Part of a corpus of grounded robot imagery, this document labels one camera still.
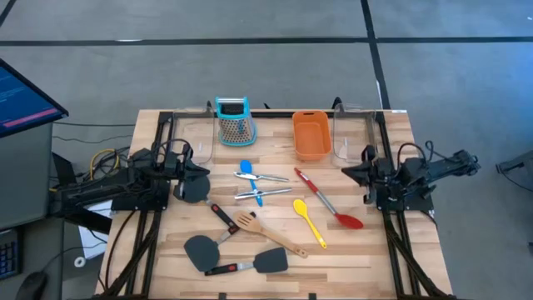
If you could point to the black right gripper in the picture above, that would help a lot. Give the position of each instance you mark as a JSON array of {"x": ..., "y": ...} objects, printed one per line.
[{"x": 379, "y": 179}]

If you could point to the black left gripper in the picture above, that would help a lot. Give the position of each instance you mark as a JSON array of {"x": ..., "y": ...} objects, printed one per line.
[{"x": 179, "y": 166}]

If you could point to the round black spatula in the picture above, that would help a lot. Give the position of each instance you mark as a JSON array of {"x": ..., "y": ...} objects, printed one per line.
[
  {"x": 202, "y": 252},
  {"x": 195, "y": 191}
]

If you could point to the blue plastic spoon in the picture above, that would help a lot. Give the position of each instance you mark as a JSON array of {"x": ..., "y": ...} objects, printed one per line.
[{"x": 246, "y": 166}]

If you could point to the yellow plastic spoon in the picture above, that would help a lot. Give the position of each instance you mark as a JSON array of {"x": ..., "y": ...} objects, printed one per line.
[{"x": 300, "y": 207}]

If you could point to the wooden slotted spatula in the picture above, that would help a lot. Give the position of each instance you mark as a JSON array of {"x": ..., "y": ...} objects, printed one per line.
[{"x": 245, "y": 221}]

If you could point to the silver metal tongs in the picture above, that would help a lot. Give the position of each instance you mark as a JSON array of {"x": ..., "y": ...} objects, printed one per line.
[
  {"x": 266, "y": 178},
  {"x": 270, "y": 193}
]

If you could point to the square black spatula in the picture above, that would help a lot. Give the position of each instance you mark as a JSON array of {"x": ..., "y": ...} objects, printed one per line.
[{"x": 270, "y": 260}]

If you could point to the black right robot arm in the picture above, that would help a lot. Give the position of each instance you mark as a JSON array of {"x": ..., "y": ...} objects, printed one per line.
[{"x": 441, "y": 164}]

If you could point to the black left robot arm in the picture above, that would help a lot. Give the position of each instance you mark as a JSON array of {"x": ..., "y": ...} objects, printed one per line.
[{"x": 104, "y": 183}]

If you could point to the clear plastic bin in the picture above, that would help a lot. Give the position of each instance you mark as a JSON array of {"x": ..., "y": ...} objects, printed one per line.
[
  {"x": 354, "y": 129},
  {"x": 195, "y": 137}
]

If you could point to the orange plastic bin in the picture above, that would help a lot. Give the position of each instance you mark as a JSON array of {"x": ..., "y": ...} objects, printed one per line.
[{"x": 311, "y": 139}]

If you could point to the teal metal box grater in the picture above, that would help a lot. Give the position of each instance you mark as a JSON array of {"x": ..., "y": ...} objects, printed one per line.
[{"x": 235, "y": 125}]

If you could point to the black stand foot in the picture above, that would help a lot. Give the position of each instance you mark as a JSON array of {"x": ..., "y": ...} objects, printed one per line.
[{"x": 87, "y": 218}]

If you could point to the white paper sheet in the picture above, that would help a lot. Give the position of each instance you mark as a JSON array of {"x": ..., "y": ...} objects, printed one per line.
[{"x": 93, "y": 241}]

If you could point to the black table clamp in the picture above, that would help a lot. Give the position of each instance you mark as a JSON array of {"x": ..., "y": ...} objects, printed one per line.
[
  {"x": 222, "y": 296},
  {"x": 312, "y": 296}
]

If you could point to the white tape roll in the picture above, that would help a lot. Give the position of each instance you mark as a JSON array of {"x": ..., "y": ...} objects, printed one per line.
[{"x": 75, "y": 261}]

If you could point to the dark gray floor stand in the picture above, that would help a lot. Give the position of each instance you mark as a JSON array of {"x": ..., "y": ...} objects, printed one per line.
[{"x": 514, "y": 166}]

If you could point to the gray desk cabinet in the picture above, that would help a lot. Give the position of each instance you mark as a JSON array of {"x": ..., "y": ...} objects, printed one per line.
[{"x": 25, "y": 175}]

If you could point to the computer monitor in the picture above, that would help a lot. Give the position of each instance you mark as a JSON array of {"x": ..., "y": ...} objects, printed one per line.
[{"x": 21, "y": 100}]

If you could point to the black computer mouse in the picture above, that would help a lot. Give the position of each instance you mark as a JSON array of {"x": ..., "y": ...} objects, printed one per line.
[{"x": 31, "y": 286}]

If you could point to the black keyboard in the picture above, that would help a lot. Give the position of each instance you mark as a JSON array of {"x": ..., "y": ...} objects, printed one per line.
[{"x": 8, "y": 254}]

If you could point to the black aluminium table frame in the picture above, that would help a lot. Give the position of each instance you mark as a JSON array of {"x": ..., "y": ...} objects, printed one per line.
[{"x": 145, "y": 250}]

